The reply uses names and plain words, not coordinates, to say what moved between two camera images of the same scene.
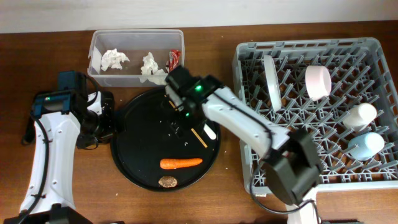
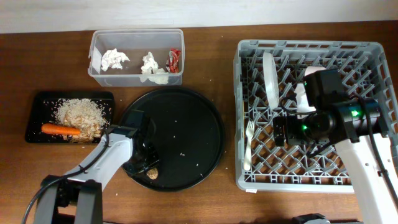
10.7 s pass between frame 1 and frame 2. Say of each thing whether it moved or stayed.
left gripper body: moved
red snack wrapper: stayed
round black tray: stayed
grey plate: stayed
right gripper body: moved
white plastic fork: moved
